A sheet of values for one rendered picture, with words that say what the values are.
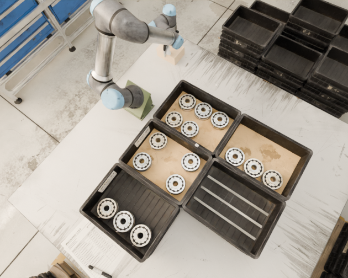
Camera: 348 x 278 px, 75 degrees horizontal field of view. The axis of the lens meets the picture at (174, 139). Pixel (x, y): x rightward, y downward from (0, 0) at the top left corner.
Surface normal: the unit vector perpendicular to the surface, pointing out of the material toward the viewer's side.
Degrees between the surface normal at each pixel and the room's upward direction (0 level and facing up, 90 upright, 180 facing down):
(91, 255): 0
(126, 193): 0
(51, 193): 0
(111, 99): 42
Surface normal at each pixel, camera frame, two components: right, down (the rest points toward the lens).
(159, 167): -0.06, -0.35
